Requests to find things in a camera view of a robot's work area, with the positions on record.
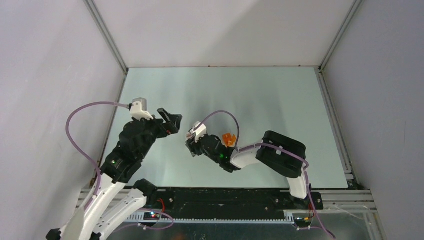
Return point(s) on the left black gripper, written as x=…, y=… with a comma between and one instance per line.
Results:
x=167, y=128

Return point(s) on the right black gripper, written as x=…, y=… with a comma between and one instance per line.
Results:
x=192, y=145

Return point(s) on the orange pill organizer box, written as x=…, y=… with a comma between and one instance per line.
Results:
x=229, y=140

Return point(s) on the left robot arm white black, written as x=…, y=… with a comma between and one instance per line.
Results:
x=92, y=220

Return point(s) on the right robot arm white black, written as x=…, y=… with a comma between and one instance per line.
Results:
x=282, y=154

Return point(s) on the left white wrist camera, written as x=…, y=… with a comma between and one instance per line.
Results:
x=140, y=109

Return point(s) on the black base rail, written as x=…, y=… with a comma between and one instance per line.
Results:
x=230, y=203

